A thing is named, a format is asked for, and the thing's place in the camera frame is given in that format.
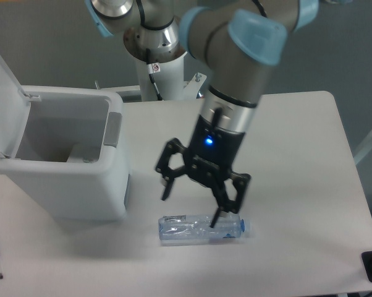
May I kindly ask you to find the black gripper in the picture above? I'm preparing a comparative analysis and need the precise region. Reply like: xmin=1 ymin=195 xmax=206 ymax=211
xmin=155 ymin=116 xmax=252 ymax=228

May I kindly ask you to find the clear plastic water bottle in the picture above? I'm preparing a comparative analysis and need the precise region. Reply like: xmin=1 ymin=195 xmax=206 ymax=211
xmin=158 ymin=214 xmax=252 ymax=246

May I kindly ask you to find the white plastic wrapper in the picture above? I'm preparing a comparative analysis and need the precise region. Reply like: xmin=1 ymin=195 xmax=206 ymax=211
xmin=66 ymin=144 xmax=100 ymax=163

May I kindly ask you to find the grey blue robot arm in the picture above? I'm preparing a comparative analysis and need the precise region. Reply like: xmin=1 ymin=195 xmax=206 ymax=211
xmin=86 ymin=1 xmax=319 ymax=222

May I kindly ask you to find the white trash can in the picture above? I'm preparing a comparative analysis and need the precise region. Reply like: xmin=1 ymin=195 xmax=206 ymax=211
xmin=0 ymin=86 xmax=131 ymax=221

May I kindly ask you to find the white trash can lid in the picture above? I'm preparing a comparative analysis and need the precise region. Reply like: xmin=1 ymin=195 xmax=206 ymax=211
xmin=0 ymin=55 xmax=41 ymax=158

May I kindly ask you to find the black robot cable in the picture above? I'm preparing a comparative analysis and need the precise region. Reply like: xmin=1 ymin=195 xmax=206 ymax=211
xmin=145 ymin=48 xmax=165 ymax=101

